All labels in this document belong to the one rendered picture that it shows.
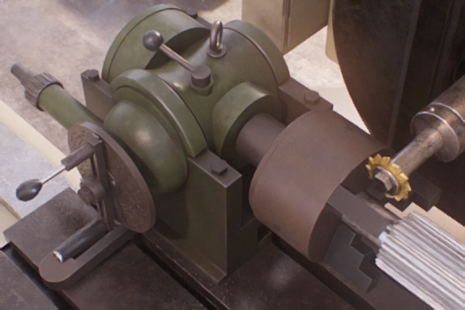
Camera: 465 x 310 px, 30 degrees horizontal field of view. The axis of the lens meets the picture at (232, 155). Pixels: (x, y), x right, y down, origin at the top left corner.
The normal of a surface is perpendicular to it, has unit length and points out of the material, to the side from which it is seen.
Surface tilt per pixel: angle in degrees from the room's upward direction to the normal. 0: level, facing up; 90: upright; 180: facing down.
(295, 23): 90
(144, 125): 23
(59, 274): 4
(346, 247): 65
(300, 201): 55
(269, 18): 90
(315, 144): 9
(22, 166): 0
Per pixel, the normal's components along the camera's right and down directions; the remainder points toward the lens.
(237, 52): 0.16, -0.52
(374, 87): -0.71, 0.53
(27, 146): 0.00, -0.66
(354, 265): -0.64, 0.20
